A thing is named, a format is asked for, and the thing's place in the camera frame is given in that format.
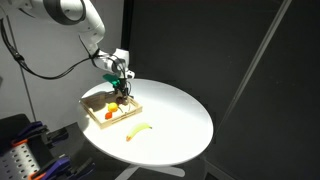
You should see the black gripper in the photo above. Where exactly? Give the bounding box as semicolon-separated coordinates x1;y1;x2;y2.
113;78;131;101

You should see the yellow toy fruit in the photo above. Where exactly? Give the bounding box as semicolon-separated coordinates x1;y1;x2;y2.
107;102;119;112

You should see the wooden tray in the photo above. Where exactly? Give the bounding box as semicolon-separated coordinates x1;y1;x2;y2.
80;89;144;130

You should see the yellow toy banana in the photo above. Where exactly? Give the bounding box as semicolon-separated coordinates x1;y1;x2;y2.
125;122;153;142

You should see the white table base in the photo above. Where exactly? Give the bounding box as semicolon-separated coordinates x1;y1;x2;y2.
114;163;186;180

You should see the purple clamp with orange tips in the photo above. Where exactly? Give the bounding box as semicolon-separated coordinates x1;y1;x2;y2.
9;120;70;150
28;154;96;180

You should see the perforated metal plate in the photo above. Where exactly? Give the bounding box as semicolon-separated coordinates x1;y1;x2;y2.
0;138;43;180

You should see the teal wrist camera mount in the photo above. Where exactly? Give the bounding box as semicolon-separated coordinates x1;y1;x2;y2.
102;73;122;88

